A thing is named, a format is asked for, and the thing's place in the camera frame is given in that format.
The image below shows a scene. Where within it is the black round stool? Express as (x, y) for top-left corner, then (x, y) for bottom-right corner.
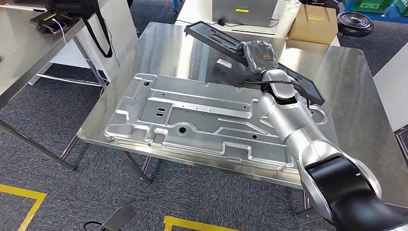
(337, 12), (374, 38)

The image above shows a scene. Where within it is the cardboard box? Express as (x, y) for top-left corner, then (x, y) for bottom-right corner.
(288, 3), (339, 45)

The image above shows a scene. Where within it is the blue platform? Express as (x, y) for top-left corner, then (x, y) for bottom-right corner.
(339, 0), (408, 25)

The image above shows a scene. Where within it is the white paper roll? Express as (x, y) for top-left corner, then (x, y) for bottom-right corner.
(275, 0), (302, 39)

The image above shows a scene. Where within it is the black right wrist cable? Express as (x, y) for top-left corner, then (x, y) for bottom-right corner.
(243, 79), (311, 107)

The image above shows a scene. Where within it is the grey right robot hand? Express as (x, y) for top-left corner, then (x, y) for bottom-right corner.
(242, 40), (279, 76)

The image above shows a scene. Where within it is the large stamped metal sheet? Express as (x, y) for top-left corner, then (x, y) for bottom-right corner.
(103, 72), (328, 173)

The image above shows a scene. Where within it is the black device with yellow label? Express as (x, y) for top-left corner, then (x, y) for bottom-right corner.
(30, 9), (73, 34)

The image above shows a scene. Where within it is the stainless steel side table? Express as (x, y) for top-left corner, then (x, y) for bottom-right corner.
(0, 4), (109, 172)

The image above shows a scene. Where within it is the grey case with yellow label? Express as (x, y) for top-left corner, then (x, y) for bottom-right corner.
(212, 0), (279, 28)

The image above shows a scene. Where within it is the white desk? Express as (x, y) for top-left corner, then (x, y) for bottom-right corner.
(174, 0), (341, 47)

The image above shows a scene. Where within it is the thin white cable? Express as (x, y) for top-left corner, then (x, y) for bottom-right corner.
(51, 18), (106, 96)

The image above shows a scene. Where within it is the stainless steel workbench table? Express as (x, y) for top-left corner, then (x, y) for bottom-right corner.
(60, 21), (408, 220)

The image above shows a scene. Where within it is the black plastic panel part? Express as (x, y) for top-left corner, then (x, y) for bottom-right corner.
(184, 20), (326, 106)

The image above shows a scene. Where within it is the green box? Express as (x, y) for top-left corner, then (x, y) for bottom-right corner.
(395, 0), (408, 16)
(350, 0), (395, 13)

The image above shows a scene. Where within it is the black cable with plug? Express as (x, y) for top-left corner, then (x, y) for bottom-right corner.
(217, 19), (281, 29)

